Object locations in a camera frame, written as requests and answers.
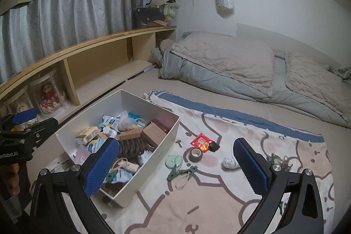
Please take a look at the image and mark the white plastic bag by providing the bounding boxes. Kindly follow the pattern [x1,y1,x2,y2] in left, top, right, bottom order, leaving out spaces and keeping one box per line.
[118,111,135,130]

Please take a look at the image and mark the clear jar with red doll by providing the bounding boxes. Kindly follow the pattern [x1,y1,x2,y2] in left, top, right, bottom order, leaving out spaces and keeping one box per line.
[29,68,68,115]

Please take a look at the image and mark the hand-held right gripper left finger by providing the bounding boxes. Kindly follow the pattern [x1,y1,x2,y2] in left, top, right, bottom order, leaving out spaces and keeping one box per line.
[29,137,121,234]

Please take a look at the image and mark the wooden bedside shelf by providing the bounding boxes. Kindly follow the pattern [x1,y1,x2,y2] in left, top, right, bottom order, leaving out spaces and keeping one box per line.
[0,26,177,125]

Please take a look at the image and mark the grey curtain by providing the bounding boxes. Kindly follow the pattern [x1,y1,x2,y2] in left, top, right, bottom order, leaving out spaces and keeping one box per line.
[0,0,144,86]

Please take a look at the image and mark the printed cartoon blanket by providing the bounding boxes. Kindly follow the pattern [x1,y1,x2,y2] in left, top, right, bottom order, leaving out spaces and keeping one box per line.
[33,89,336,234]

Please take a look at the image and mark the wooden block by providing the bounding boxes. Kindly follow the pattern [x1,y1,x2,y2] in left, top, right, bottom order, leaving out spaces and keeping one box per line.
[119,127,144,141]

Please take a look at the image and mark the green plush toy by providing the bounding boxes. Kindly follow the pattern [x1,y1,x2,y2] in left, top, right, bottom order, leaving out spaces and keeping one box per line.
[162,2,181,22]

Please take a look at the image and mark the small white box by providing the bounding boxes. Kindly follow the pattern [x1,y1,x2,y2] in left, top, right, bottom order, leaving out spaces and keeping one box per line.
[116,161,140,173]

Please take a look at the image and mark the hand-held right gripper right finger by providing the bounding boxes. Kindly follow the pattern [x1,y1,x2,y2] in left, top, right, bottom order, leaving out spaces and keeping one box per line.
[233,138,325,234]

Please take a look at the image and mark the person's left hand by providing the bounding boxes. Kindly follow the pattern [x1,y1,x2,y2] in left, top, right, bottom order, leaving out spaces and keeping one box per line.
[5,163,21,197]

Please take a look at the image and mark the grey quilt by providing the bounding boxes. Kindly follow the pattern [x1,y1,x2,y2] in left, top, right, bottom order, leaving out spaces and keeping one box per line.
[150,31,351,129]

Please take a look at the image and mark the brown tape roll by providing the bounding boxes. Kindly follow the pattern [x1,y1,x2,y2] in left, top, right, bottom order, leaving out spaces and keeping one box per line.
[189,148,204,163]

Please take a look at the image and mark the clear jar with beige doll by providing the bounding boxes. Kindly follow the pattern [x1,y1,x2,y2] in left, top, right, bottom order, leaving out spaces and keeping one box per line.
[0,84,36,125]

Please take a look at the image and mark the brown braided rope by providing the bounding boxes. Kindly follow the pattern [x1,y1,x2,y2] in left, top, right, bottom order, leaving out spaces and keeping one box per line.
[118,138,154,159]

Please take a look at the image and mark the blue plastic holder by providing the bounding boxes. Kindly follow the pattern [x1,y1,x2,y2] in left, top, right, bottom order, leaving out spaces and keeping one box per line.
[127,111,146,125]

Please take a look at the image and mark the pink tissue pack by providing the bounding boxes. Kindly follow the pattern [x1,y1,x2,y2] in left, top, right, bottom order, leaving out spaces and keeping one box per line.
[74,145,92,166]

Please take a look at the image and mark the beige mattress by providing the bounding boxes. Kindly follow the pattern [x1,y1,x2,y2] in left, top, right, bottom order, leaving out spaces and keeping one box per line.
[57,70,351,147]

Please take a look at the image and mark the black bag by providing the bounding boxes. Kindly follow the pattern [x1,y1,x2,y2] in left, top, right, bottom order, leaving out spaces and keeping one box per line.
[132,6,168,29]

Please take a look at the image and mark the red snack packet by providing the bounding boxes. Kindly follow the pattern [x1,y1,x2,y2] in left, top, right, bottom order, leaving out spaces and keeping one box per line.
[190,134,213,152]

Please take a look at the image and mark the white knit ball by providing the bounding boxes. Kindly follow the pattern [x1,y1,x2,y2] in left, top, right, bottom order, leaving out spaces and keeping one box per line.
[222,156,242,170]

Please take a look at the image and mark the white storage box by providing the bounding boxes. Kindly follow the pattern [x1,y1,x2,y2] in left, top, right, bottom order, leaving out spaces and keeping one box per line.
[55,89,181,208]

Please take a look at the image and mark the mint green suction hook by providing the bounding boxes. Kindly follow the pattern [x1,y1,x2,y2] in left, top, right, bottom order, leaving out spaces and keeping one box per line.
[165,154,183,170]

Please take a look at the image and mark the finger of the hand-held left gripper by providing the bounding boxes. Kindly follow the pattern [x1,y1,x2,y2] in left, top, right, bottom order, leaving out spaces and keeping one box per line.
[11,117,59,147]
[0,109,38,131]

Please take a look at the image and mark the bunch of keys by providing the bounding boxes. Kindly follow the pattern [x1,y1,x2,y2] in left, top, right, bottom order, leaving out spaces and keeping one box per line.
[277,156,294,171]

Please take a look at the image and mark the beige fleece blanket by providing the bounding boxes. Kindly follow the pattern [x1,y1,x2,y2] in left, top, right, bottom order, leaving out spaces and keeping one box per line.
[285,52,351,125]
[160,31,276,97]

